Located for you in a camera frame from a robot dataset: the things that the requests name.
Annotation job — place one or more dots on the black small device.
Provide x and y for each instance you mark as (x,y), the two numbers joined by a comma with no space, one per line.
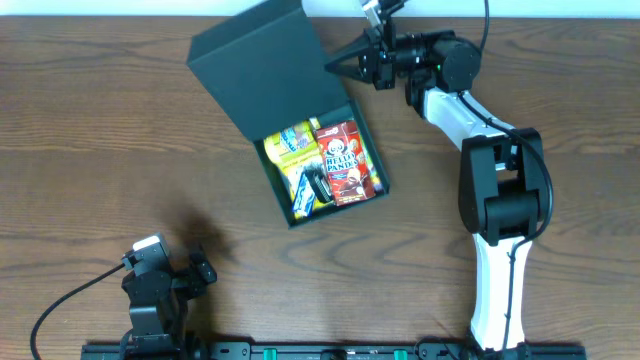
(319,185)

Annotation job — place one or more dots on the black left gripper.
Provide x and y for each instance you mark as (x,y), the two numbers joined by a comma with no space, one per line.
(201,273)

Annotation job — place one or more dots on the dark green box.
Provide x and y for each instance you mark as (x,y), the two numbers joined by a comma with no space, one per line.
(265,68)

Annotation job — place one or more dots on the red Hello Panda box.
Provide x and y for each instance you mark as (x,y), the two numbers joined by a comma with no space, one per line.
(345,163)

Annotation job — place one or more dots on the blue Eclipse gum pack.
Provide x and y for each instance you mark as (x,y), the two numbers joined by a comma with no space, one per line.
(304,198)

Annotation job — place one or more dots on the yellow Hacks candy bag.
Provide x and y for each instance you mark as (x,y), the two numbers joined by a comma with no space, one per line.
(292,151)

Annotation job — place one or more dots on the yellow Pretz snack bag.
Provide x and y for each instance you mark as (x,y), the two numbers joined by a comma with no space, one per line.
(373,174)

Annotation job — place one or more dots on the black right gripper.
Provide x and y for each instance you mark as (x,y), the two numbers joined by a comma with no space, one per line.
(382,61)

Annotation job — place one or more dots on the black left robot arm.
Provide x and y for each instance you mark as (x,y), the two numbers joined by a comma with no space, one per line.
(159,296)

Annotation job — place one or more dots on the black mounting rail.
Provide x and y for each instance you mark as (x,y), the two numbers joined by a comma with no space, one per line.
(430,350)

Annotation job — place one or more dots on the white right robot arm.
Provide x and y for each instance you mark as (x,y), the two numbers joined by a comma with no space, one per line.
(505,196)

